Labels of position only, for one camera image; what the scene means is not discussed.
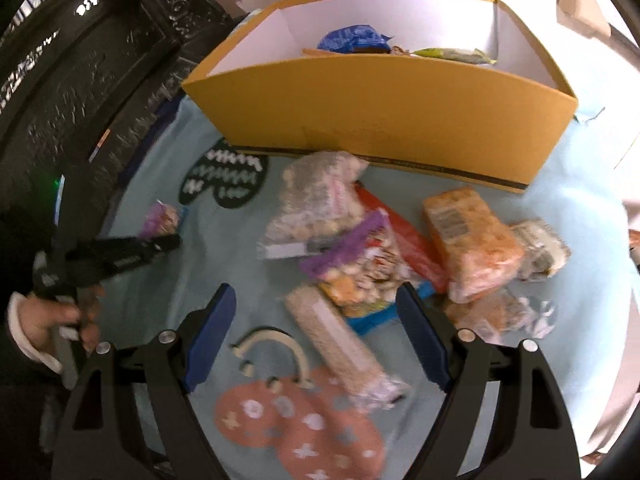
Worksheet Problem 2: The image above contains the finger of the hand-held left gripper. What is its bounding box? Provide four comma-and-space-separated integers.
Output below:
100, 233, 182, 275

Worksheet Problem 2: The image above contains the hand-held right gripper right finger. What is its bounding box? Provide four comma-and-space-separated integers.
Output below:
395, 282, 583, 480

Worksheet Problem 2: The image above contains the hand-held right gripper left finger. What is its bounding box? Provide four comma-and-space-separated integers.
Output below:
50, 282, 237, 480

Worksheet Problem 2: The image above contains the small purple snack packet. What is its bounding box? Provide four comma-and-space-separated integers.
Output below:
137, 200, 188, 241

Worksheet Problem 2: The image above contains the yellow cardboard box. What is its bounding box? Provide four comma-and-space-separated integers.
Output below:
181, 0, 579, 195

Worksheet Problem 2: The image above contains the yellow-green snack packet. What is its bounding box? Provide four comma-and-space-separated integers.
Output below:
412, 46, 498, 66

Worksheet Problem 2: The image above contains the dark blue snack packet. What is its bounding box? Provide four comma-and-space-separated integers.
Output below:
316, 25, 393, 55

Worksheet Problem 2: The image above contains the person's left forearm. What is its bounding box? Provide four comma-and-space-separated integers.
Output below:
0, 295, 65, 391

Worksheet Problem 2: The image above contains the person's left hand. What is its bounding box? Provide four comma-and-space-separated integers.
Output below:
7, 282, 107, 356

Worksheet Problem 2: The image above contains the blue-edged snack packet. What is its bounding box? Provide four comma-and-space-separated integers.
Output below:
344, 280, 433, 335

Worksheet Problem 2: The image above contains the long tan cracker packet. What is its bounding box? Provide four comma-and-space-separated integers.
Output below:
284, 284, 413, 408

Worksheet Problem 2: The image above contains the purple-topped mixed snack packet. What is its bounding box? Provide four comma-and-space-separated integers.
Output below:
299, 209, 418, 313

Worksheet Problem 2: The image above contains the red snack packet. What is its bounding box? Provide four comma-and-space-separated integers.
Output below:
354, 184, 448, 293

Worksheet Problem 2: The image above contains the orange snack packet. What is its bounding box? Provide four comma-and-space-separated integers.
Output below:
421, 187, 527, 305

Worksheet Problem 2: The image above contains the clear bag of white puffs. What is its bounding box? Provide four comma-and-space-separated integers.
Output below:
257, 151, 370, 262

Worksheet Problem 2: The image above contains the dark carved wooden furniture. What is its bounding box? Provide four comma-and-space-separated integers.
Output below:
0, 0, 251, 241

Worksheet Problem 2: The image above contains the light blue printed blanket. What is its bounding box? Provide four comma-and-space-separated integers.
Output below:
95, 95, 640, 480

